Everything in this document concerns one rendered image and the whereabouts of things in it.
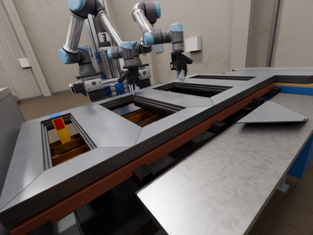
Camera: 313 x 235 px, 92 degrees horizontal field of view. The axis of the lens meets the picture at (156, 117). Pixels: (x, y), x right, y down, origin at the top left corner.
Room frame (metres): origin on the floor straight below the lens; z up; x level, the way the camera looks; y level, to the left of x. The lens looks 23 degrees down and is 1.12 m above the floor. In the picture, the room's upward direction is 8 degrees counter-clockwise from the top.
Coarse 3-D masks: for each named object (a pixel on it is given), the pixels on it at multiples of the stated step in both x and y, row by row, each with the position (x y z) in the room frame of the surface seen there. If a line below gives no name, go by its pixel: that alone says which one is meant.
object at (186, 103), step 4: (196, 96) 0.86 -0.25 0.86; (188, 100) 0.80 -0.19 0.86; (192, 100) 0.79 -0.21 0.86; (196, 100) 0.78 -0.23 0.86; (200, 100) 0.77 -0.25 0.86; (176, 104) 0.76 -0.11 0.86; (180, 104) 0.75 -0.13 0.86; (184, 104) 0.74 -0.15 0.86; (188, 104) 0.73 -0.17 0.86; (192, 104) 0.72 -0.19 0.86
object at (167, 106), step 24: (240, 96) 0.81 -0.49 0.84; (48, 120) 0.84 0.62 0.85; (72, 120) 0.85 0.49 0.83; (192, 120) 0.58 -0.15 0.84; (48, 144) 0.58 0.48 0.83; (144, 144) 0.44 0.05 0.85; (48, 168) 0.39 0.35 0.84; (96, 168) 0.35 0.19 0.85; (48, 192) 0.28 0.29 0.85; (72, 192) 0.31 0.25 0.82; (0, 216) 0.23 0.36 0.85; (24, 216) 0.25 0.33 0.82
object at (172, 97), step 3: (177, 93) 0.98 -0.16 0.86; (180, 93) 0.97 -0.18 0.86; (168, 96) 0.95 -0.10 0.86; (171, 96) 0.94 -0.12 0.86; (174, 96) 0.93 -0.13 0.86; (177, 96) 0.92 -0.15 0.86; (180, 96) 0.91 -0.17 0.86; (159, 99) 0.90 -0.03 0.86; (162, 99) 0.90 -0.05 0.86; (165, 99) 0.89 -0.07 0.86; (168, 99) 0.88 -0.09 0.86; (171, 99) 0.87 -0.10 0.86
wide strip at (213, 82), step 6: (186, 78) 1.49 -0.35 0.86; (192, 78) 1.44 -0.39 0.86; (210, 84) 1.10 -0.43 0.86; (216, 84) 1.07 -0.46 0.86; (222, 84) 1.04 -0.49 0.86; (228, 84) 1.02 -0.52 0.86; (234, 84) 1.00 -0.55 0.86; (240, 84) 0.97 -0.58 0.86; (246, 84) 0.95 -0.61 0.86; (252, 84) 0.93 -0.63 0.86
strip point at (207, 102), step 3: (204, 99) 0.78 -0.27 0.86; (207, 99) 0.77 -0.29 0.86; (210, 99) 0.76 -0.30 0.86; (198, 102) 0.75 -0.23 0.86; (201, 102) 0.74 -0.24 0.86; (204, 102) 0.73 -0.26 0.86; (207, 102) 0.73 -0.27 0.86; (210, 102) 0.72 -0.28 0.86; (192, 105) 0.71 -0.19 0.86; (195, 105) 0.70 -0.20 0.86; (198, 105) 0.70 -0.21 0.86; (201, 105) 0.69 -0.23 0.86; (204, 105) 0.69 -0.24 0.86; (207, 105) 0.68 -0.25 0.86; (210, 105) 0.67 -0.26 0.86
